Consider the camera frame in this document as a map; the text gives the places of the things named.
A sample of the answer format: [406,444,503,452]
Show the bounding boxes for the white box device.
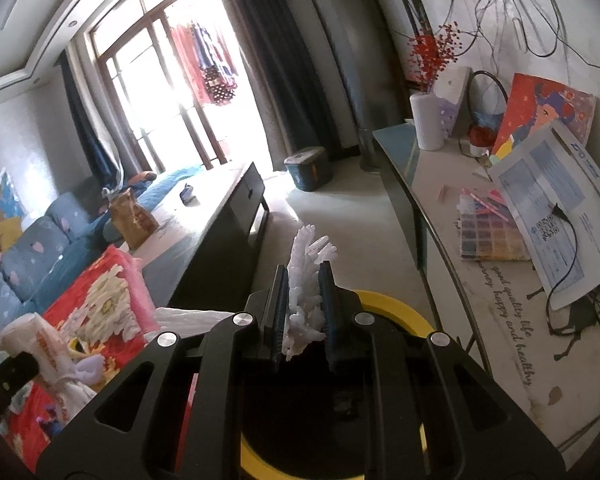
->
[432,66,471,139]

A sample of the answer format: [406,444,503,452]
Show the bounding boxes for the grey standing air conditioner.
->
[300,0,397,174]

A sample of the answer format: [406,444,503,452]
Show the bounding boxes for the black wall cables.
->
[472,0,600,72]

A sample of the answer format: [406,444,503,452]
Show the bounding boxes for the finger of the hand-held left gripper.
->
[0,352,39,413]

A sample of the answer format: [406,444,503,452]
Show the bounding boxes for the grey lidded storage box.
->
[284,147,331,192]

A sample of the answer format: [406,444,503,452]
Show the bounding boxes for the brown paper bag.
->
[109,190,160,250]

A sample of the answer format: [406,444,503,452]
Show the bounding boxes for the brown window frame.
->
[87,0,262,177]

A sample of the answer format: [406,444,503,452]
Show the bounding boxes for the white printed paper sheet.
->
[489,121,600,311]

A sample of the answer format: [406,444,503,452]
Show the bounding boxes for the colourful bead box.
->
[457,195,531,262]

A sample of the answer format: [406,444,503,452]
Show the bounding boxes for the red berry branch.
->
[407,22,464,94]

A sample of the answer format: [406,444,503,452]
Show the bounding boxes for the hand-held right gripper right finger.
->
[319,261,566,480]

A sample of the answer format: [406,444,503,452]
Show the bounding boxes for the yellow cushion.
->
[0,217,24,254]

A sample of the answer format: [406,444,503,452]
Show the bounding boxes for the pink packets pile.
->
[460,187,517,222]

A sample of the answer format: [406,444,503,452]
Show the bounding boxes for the black cable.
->
[545,203,594,337]

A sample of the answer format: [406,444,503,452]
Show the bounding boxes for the basket with black handle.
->
[462,71,511,159]

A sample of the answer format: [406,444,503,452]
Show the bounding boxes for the dark curtain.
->
[214,0,342,162]
[55,50,127,187]

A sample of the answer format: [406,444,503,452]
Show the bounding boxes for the white tissue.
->
[279,226,339,362]

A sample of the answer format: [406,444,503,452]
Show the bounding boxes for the yellow trash bin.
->
[239,289,439,480]

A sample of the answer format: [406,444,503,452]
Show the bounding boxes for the dark coffee table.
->
[115,161,272,312]

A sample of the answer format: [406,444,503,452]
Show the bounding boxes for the white paper napkin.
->
[152,306,237,334]

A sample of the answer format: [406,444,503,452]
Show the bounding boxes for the red printed blanket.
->
[0,245,201,467]

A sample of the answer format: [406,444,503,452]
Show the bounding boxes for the hanging clothes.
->
[169,20,241,107]

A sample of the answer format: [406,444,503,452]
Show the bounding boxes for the white plastic bag orange print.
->
[0,312,100,407]

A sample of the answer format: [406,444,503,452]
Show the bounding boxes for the blue patterned sofa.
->
[0,167,201,363]

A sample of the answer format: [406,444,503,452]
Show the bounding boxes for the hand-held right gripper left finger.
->
[35,264,291,480]

